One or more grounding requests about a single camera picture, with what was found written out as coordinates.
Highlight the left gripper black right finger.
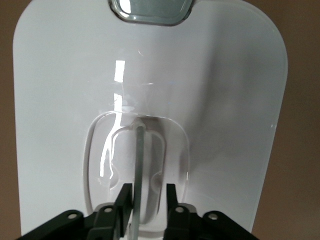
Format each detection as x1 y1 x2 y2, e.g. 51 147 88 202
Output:
163 183 204 240

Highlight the grey lid latch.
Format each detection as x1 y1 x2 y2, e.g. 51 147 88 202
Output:
107 0 195 27

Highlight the white plastic box lid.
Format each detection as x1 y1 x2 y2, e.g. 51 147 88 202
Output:
11 0 289 240

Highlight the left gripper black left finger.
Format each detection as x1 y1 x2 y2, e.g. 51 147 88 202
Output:
87 183 133 240

